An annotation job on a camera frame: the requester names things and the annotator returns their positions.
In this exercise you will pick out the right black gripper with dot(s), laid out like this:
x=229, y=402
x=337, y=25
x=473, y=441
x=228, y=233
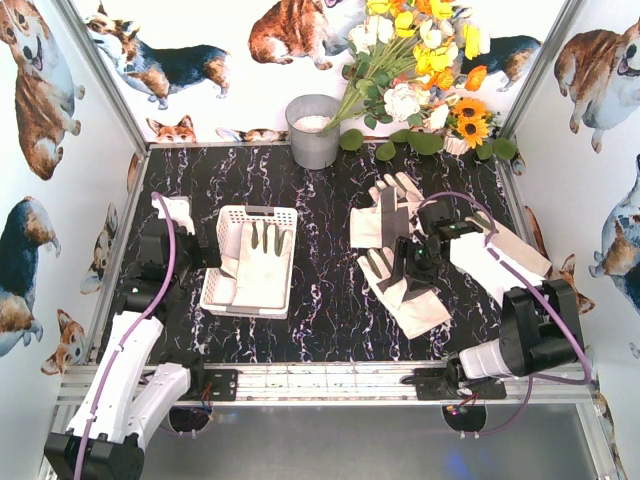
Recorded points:
x=404, y=255

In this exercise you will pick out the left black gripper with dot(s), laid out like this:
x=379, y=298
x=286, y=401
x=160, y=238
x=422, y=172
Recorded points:
x=198, y=251

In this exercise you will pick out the white grey work glove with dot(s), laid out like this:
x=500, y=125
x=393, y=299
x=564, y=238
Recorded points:
x=261, y=272

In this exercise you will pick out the white glove green trim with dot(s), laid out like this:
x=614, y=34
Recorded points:
x=416, y=312

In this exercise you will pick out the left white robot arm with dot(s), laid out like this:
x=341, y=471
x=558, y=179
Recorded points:
x=109, y=433

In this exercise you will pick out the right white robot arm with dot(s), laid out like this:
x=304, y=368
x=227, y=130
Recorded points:
x=539, y=326

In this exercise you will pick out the white perforated storage basket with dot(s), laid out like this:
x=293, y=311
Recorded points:
x=218, y=290

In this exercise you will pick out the small white sunflower pot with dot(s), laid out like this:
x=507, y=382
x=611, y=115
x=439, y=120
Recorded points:
x=454, y=145

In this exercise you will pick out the grey metal bucket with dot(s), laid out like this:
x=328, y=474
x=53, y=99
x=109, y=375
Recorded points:
x=314, y=143

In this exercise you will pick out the artificial flower bouquet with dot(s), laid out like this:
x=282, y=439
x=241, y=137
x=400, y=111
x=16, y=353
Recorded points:
x=420, y=63

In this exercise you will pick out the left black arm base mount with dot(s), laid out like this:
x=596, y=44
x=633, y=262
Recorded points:
x=208, y=384

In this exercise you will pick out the aluminium front rail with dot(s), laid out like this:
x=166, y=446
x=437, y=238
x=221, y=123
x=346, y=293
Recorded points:
x=337, y=383

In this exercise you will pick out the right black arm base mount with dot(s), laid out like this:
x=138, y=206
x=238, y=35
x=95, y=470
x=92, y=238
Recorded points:
x=449, y=382

